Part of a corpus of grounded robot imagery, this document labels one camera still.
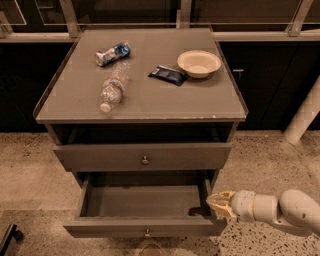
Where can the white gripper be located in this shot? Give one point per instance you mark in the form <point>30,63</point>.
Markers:
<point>242,204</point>

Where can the grey drawer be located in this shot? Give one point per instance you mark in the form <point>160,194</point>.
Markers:
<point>142,157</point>
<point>144,207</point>

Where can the grey top drawer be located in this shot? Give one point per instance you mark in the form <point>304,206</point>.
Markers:
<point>142,157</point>

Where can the grey drawer cabinet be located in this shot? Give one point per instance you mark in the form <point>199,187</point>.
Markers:
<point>152,111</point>

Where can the white paper bowl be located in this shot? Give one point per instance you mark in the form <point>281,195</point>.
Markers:
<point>199,64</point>

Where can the dark blue snack packet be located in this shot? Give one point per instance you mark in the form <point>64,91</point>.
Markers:
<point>168,75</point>

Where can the clear plastic water bottle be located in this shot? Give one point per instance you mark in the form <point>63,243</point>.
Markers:
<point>114,86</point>

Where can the crushed blue soda can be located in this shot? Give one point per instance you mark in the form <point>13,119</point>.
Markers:
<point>119,51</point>

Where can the black caster wheel base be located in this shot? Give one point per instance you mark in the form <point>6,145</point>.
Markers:
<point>11,233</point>

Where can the white diagonal post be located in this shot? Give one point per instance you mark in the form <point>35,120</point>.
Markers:
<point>306,113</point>

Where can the metal window frame rail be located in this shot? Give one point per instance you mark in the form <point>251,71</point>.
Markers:
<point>228,20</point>

